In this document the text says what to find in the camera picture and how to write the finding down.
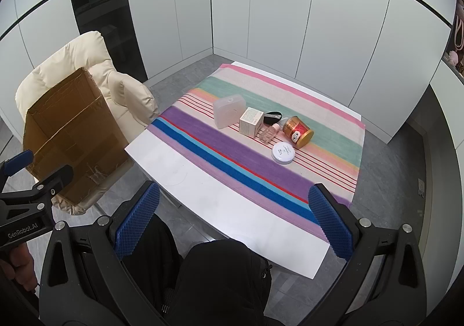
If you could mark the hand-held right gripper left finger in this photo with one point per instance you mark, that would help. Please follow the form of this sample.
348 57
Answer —
139 217

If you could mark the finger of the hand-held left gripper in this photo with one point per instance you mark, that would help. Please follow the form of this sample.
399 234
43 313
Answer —
50 184
20 160

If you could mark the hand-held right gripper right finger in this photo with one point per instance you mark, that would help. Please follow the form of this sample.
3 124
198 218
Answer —
330 219

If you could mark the brown cardboard box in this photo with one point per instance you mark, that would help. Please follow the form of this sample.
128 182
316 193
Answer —
72 123

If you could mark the gold and red can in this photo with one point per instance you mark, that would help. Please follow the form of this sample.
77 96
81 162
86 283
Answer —
295 128

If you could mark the black round compact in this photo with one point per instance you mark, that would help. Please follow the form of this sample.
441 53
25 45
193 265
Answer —
272 119

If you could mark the small white carton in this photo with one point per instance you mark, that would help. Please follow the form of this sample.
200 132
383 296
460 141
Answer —
250 121

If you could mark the translucent plastic lens case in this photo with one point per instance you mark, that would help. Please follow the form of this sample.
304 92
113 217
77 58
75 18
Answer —
228 112

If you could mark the person's left hand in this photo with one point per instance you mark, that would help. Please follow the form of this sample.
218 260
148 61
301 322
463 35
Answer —
20 268

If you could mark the round white tin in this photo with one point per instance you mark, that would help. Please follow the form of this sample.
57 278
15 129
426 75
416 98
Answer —
284 153

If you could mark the striped multicolour cloth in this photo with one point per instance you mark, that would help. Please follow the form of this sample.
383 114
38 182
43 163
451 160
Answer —
253 163

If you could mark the person's black pants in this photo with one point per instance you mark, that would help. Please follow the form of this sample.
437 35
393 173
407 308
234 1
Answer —
217 275

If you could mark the small pink bottle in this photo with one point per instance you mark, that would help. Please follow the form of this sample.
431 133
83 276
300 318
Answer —
268 134

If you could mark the cream padded armchair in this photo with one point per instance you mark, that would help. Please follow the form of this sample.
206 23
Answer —
121 90

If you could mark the black glass cabinet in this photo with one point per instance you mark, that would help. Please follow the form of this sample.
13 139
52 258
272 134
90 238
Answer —
105 3

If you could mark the pink plush toy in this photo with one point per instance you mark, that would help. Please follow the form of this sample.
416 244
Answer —
453 57

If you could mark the open wall shelf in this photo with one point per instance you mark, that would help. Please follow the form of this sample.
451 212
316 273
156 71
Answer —
457 21

